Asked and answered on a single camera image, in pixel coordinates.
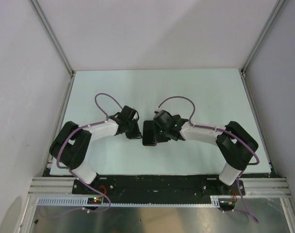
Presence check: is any small black phone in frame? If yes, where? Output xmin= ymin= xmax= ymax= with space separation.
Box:
xmin=142 ymin=120 xmax=156 ymax=145

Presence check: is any black phone case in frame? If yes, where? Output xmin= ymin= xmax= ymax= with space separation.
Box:
xmin=142 ymin=120 xmax=158 ymax=147

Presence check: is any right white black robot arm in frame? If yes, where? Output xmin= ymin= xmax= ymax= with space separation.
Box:
xmin=153 ymin=110 xmax=259 ymax=195

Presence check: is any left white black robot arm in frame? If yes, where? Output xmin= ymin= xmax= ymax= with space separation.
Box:
xmin=49 ymin=105 xmax=142 ymax=194

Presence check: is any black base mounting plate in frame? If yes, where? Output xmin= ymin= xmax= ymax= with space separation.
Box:
xmin=72 ymin=175 xmax=246 ymax=204

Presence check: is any left controller board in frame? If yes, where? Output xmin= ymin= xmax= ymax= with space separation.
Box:
xmin=87 ymin=197 xmax=103 ymax=205

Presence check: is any controller board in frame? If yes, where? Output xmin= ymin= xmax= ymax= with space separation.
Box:
xmin=219 ymin=200 xmax=236 ymax=212
xmin=87 ymin=197 xmax=103 ymax=205

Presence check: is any right controller board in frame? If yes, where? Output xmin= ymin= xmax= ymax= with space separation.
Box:
xmin=219 ymin=200 xmax=236 ymax=212

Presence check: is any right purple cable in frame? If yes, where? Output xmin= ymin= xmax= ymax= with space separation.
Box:
xmin=155 ymin=96 xmax=260 ymax=223

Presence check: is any grey slotted cable duct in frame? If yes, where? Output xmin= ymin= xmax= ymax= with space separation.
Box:
xmin=37 ymin=195 xmax=221 ymax=208

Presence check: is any left aluminium corner post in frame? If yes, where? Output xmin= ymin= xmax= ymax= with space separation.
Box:
xmin=28 ymin=0 xmax=75 ymax=77

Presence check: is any aluminium corner post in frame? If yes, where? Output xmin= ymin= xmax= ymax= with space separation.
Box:
xmin=241 ymin=0 xmax=288 ymax=75
xmin=28 ymin=0 xmax=75 ymax=77

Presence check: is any aluminium front frame rail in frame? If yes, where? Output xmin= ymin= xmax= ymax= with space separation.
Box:
xmin=28 ymin=177 xmax=292 ymax=198

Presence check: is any right aluminium corner post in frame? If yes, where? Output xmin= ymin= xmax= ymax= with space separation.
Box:
xmin=241 ymin=0 xmax=288 ymax=75

